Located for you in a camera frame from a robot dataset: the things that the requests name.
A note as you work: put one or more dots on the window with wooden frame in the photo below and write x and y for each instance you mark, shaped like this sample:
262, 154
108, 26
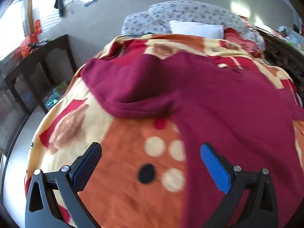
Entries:
13, 27

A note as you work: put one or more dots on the dark carved wooden headboard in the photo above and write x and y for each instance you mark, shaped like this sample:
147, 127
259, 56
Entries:
279, 53

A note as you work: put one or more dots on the white pillow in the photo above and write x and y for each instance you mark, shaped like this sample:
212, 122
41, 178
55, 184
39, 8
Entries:
197, 29

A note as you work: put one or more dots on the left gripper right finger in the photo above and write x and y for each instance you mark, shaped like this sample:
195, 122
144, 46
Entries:
260, 209

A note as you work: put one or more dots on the floral quilt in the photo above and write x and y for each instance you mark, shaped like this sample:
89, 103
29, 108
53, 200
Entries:
156, 19

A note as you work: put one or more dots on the dark cloth hanging on wall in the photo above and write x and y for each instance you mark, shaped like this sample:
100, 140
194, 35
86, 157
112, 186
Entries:
59, 5

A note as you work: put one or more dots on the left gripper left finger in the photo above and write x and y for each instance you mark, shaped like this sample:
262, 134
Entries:
42, 209

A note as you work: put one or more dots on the maroon fleece garment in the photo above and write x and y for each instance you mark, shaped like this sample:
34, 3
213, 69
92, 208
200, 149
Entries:
239, 112

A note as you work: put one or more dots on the red heart cushion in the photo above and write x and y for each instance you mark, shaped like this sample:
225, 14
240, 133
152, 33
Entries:
232, 35

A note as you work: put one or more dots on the dark wooden side table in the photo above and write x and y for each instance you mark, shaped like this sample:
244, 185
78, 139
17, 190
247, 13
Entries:
37, 75

